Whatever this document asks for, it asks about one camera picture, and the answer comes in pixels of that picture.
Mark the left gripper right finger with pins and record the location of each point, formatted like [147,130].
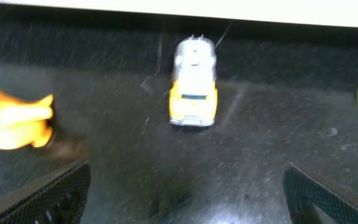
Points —
[331,202]

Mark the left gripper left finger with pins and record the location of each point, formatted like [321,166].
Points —
[36,199]

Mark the orange dinosaur toy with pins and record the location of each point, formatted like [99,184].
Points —
[8,121]

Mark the grey and yellow toy truck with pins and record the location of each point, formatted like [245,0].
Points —
[193,90]

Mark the white shelf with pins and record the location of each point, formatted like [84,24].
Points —
[197,7]

